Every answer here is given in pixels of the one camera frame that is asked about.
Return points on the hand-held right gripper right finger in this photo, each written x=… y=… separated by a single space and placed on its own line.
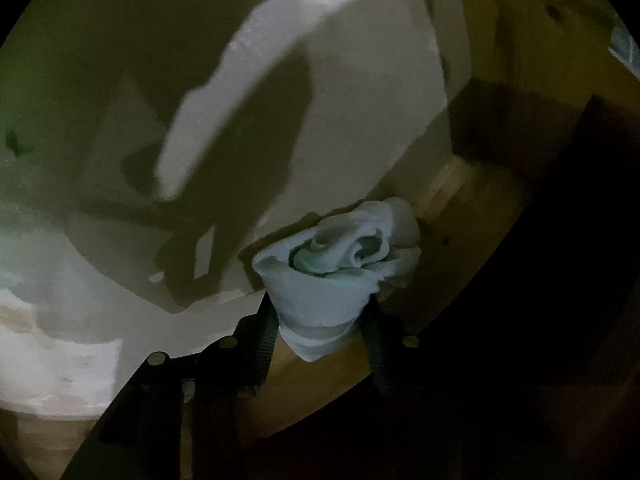
x=375 y=350

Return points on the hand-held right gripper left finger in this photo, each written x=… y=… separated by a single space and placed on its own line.
x=265 y=345

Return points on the pale green sock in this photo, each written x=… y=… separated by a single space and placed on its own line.
x=325 y=295

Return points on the white drawer liner paper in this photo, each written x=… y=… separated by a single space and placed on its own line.
x=100 y=85

